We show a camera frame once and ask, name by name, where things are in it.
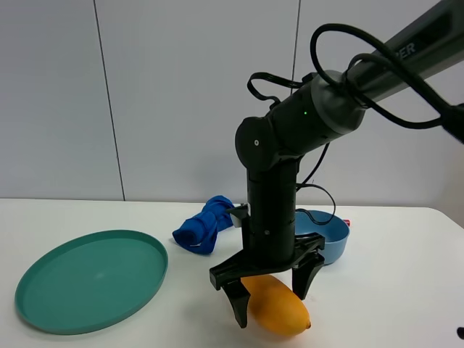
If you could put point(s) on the yellow mango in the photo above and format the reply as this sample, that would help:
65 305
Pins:
275 307

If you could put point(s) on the light blue bowl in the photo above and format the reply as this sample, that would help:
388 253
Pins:
333 229

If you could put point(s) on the green round plate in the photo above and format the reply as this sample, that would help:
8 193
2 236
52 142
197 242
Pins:
91 282

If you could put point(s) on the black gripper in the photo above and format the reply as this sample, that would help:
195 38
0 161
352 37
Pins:
266 252

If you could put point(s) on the blue rolled cloth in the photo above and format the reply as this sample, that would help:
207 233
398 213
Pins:
199 233

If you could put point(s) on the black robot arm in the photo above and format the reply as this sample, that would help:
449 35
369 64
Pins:
325 106

